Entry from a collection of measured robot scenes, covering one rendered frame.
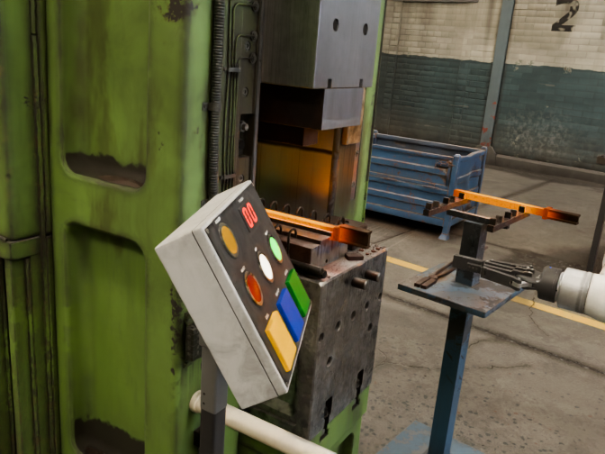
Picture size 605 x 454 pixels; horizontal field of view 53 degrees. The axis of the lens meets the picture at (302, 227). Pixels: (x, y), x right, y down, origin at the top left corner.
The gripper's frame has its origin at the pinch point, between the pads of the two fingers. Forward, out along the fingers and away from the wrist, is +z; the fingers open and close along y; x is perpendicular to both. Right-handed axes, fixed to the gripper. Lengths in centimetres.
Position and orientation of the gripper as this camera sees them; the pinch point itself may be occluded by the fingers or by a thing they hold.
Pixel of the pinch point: (468, 263)
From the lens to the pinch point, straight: 147.2
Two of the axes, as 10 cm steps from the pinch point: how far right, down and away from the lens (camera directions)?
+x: 0.8, -9.6, -2.8
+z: -8.4, -2.1, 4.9
